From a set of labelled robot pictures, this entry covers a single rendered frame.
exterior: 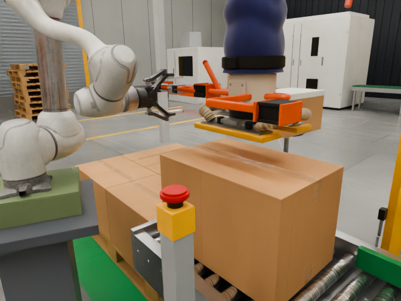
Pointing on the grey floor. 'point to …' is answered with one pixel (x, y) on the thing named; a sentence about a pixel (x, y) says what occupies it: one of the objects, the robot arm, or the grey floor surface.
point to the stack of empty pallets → (24, 101)
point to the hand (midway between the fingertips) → (179, 94)
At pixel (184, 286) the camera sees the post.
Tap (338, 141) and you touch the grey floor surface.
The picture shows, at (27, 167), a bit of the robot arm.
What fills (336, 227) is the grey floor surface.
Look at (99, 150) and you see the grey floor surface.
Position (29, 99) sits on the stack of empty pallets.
